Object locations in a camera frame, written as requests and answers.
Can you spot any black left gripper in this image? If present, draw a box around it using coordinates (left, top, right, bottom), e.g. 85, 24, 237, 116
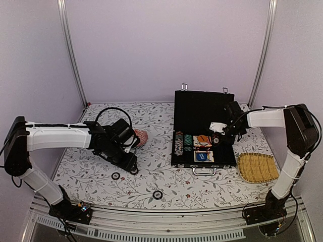
104, 141, 138, 172

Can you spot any red card deck box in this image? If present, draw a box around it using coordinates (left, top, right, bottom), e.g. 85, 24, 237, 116
193, 136, 212, 148

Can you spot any orange big blind button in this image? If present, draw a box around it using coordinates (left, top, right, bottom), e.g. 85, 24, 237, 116
197, 135, 208, 143

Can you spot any poker chip low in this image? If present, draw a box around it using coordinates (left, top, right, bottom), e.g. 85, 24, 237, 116
152, 191, 163, 200

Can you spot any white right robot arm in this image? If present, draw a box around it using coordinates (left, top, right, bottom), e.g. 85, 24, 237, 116
209, 102, 322, 200

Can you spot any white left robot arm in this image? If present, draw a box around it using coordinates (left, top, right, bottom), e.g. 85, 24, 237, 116
1, 116, 140, 219

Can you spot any poker chip far left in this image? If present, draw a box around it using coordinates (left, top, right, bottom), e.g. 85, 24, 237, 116
111, 172, 121, 180

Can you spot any woven bamboo tray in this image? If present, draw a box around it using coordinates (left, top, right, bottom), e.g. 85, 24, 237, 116
237, 153, 279, 184

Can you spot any black poker case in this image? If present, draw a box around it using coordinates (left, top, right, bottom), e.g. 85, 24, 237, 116
171, 83, 236, 176

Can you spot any blue small blind button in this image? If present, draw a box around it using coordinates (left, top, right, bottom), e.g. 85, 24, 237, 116
196, 153, 207, 162

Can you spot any blue card deck box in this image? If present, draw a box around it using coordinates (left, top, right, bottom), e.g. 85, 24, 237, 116
194, 151, 214, 163

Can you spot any green chip row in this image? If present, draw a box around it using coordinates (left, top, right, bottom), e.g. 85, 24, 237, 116
183, 135, 193, 152

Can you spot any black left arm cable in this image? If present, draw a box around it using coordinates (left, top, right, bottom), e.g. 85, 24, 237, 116
95, 107, 133, 129

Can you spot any chrome case handle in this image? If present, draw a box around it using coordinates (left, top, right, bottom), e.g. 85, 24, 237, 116
192, 167, 217, 176

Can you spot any right aluminium frame post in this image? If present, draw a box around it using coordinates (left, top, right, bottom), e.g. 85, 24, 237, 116
247, 0, 278, 108

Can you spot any aluminium frame post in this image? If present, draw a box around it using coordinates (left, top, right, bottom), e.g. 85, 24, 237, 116
57, 0, 88, 108
247, 0, 278, 108

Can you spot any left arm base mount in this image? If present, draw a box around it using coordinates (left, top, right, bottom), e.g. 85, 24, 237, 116
48, 185, 93, 225

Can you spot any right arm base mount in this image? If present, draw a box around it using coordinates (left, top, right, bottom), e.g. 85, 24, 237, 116
242, 192, 289, 236

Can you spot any front aluminium rail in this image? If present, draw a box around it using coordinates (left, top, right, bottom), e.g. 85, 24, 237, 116
22, 197, 316, 241

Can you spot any left aluminium frame post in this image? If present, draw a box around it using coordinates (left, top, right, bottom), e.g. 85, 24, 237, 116
57, 0, 88, 108

